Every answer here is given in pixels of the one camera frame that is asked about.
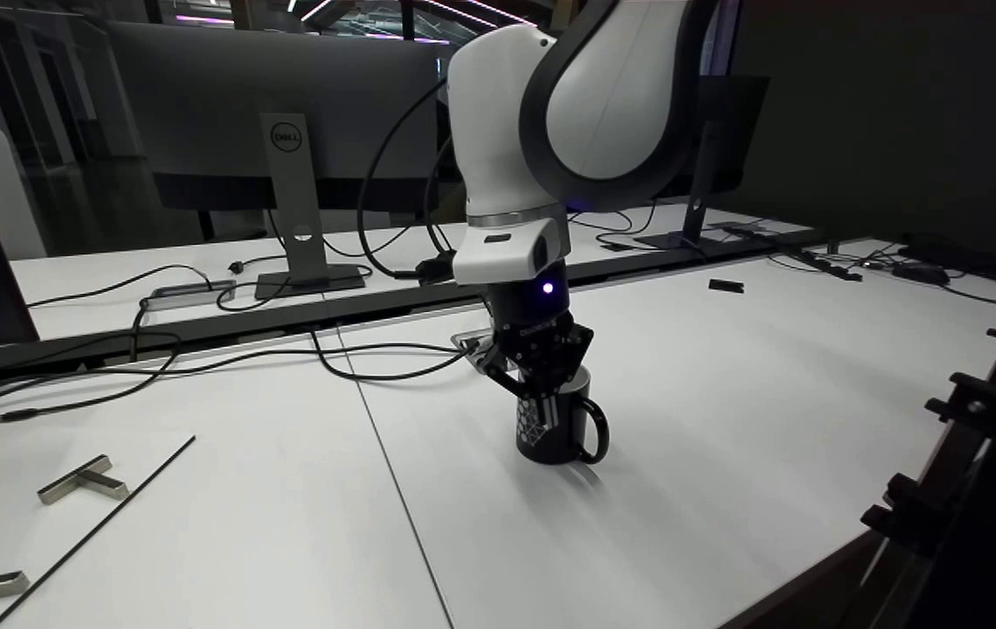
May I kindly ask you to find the black cable loop at outlet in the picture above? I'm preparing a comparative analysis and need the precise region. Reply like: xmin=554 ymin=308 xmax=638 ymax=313
xmin=308 ymin=327 xmax=490 ymax=386

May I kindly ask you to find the thin black rod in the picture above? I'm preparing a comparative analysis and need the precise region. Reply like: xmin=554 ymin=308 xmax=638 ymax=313
xmin=0 ymin=433 xmax=201 ymax=629

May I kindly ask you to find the black desk gadget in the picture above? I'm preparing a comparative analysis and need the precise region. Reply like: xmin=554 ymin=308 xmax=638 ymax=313
xmin=805 ymin=247 xmax=871 ymax=284
xmin=888 ymin=255 xmax=955 ymax=285

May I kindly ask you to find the black cable with plug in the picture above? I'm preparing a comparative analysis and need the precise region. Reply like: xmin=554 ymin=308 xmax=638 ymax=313
xmin=21 ymin=259 xmax=219 ymax=313

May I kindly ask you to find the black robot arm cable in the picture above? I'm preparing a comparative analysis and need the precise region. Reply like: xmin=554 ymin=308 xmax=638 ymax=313
xmin=352 ymin=73 xmax=463 ymax=284

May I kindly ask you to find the black cable bundle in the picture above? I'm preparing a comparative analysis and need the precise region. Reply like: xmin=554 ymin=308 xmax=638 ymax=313
xmin=571 ymin=202 xmax=701 ymax=259

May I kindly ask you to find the black mug with white print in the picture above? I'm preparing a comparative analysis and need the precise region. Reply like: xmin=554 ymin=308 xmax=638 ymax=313
xmin=514 ymin=364 xmax=612 ymax=468

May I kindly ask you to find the long black desk cable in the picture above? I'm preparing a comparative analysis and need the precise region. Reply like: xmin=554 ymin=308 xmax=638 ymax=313
xmin=318 ymin=220 xmax=421 ymax=267

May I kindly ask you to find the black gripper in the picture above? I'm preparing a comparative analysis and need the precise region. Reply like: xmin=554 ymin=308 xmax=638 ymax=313
xmin=473 ymin=275 xmax=598 ymax=407

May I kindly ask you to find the black monitor screen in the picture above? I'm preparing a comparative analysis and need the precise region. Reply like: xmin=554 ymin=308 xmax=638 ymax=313
xmin=683 ymin=73 xmax=773 ymax=211
xmin=106 ymin=16 xmax=459 ymax=217

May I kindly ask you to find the dark monitor stand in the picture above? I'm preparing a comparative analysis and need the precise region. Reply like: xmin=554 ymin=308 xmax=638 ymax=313
xmin=632 ymin=117 xmax=755 ymax=259

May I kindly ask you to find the black cable with pen-like end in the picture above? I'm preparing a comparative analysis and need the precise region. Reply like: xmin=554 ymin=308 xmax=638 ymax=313
xmin=0 ymin=343 xmax=192 ymax=428

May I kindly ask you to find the flat black desk box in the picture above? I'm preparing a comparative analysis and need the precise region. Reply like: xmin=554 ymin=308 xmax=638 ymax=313
xmin=145 ymin=275 xmax=243 ymax=304

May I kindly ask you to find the silver table outlet box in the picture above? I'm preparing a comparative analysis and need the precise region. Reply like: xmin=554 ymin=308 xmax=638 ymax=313
xmin=449 ymin=327 xmax=499 ymax=359

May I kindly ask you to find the black monitor stand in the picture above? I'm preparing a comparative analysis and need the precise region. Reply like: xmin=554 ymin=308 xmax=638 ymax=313
xmin=251 ymin=108 xmax=371 ymax=304

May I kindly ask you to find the black camera frame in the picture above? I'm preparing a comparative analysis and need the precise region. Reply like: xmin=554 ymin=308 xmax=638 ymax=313
xmin=726 ymin=304 xmax=996 ymax=629

